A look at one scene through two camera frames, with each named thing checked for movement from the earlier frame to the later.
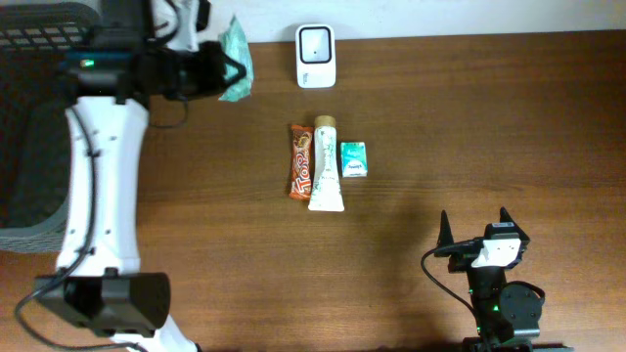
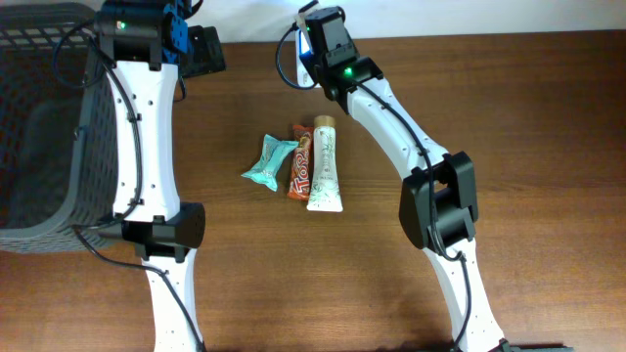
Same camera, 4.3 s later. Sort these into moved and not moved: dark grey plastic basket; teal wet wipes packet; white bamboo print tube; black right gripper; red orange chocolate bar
Moved: teal wet wipes packet; black right gripper
Not moved: dark grey plastic basket; red orange chocolate bar; white bamboo print tube
